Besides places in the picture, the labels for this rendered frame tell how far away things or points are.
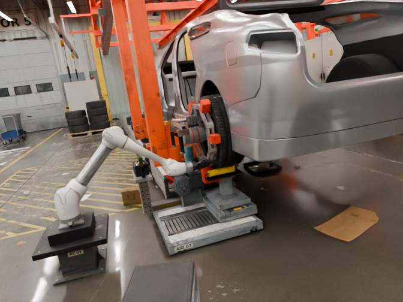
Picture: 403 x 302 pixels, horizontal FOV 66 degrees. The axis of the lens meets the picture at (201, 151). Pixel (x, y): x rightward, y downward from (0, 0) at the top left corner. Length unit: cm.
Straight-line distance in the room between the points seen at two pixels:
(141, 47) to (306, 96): 173
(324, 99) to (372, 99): 34
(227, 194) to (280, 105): 129
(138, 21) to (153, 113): 85
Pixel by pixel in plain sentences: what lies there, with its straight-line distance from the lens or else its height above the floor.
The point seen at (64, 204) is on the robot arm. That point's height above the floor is 56.
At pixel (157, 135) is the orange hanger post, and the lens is 311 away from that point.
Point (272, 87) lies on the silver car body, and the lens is 189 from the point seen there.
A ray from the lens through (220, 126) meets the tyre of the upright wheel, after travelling 248.
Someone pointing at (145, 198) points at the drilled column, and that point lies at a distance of 338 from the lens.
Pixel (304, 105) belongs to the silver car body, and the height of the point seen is 110.
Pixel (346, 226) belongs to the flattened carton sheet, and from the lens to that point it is 286.
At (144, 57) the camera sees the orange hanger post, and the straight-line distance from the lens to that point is 309.
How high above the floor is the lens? 132
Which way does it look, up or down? 13 degrees down
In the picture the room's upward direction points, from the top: 7 degrees counter-clockwise
